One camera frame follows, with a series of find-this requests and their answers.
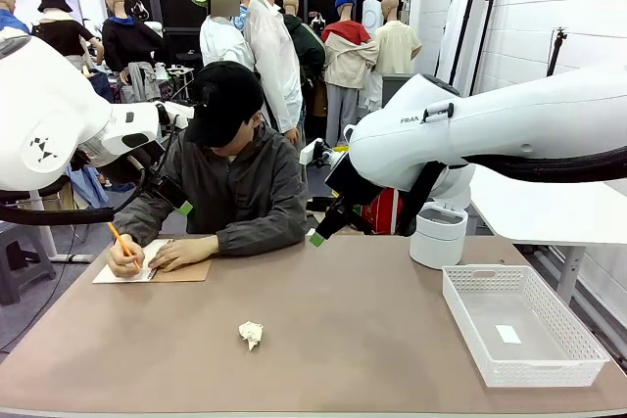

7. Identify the red recycling bag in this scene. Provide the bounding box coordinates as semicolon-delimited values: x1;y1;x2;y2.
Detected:
362;187;407;236

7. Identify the white lidded trash can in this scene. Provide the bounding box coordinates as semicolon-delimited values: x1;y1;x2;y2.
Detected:
409;195;472;271

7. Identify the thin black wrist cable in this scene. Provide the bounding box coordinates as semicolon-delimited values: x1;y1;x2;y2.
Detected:
155;114;178;184

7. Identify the spiral notebook with brown cover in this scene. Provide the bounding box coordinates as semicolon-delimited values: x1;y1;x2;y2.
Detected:
91;239;213;285

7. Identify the black stand base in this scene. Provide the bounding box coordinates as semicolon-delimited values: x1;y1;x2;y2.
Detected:
307;196;339;216

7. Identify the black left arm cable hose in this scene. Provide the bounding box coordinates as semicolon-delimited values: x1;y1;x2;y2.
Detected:
0;156;148;226

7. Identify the mannequin in dark green jacket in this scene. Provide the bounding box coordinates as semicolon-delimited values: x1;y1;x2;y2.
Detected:
282;0;327;96

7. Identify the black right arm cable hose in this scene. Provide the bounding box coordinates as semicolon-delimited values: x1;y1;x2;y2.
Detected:
397;146;627;238

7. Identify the white perforated plastic basket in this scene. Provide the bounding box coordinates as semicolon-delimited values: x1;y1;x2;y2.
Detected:
441;264;611;389

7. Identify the grey cabinet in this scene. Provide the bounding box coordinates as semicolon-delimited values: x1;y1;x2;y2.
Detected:
380;73;417;109

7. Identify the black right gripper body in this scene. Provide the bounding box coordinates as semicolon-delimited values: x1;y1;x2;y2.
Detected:
323;156;386;207

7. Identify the black baseball cap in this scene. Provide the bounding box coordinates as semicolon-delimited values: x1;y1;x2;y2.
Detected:
184;61;265;149

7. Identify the person's right forearm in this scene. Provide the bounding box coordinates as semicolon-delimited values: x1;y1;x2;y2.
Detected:
112;200;170;251

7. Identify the white paper ball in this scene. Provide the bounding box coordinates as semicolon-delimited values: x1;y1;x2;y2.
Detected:
238;320;265;352

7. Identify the person's left forearm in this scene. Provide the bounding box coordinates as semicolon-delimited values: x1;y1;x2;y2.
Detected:
217;214;309;257

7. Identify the person's right hand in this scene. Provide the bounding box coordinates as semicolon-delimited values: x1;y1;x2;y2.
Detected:
107;240;147;279

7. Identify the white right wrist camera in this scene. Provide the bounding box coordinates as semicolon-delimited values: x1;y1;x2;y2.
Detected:
299;138;344;168

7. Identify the person's left hand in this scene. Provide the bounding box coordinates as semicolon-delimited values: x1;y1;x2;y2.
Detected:
149;234;220;273

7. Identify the mannequin in red beige jacket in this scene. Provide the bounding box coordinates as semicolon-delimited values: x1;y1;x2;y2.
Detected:
320;0;379;149

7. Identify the mannequin in black sweater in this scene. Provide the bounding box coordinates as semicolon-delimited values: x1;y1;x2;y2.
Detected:
101;0;168;104

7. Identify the mannequin in white blouse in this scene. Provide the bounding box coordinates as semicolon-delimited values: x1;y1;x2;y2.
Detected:
188;0;256;76

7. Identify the person's grey jacket torso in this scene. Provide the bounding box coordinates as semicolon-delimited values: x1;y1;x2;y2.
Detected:
112;121;310;257

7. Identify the white oval torso form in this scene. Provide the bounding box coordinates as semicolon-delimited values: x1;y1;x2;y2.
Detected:
362;0;384;37

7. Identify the white label in basket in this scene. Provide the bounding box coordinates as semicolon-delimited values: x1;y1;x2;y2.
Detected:
494;323;522;345

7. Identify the mannequin in black top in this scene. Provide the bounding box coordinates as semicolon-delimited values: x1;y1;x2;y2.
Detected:
29;0;105;71

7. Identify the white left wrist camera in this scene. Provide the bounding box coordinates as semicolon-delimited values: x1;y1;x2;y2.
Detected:
155;101;195;130

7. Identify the tall mannequin in white shirt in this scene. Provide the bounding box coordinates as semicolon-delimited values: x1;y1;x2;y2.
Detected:
243;0;305;143

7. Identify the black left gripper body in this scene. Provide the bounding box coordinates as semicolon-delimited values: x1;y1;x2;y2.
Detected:
127;142;170;187

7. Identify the orange pencil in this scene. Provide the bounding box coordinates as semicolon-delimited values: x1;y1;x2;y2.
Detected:
107;221;142;271

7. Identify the white desk leg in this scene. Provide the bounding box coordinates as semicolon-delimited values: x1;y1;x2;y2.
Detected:
28;190;94;263

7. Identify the mannequin in cream shirt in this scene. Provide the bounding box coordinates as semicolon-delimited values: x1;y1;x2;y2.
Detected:
374;0;422;96

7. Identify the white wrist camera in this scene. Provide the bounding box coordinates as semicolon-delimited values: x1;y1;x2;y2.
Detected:
155;101;195;130
299;138;344;168

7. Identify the large white table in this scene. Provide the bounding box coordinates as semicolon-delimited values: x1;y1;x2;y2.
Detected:
468;163;627;306

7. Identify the mannequin in blue shirt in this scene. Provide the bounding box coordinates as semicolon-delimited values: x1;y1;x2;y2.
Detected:
0;0;30;35

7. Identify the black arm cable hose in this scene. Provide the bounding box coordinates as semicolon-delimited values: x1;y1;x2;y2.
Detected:
397;146;627;238
0;156;148;226

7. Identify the grey plastic stool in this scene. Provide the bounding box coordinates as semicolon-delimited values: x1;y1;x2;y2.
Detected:
0;221;58;306

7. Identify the blue cloth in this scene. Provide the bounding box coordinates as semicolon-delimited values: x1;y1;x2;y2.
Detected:
68;165;110;209

